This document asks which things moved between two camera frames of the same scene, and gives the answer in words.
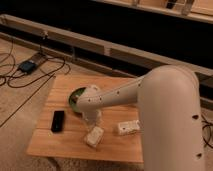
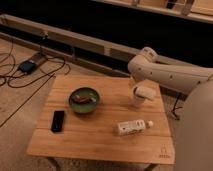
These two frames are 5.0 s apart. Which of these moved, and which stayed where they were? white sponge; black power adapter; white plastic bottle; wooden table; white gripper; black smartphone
Moved: white sponge; white gripper
Stayed: white plastic bottle; black smartphone; black power adapter; wooden table
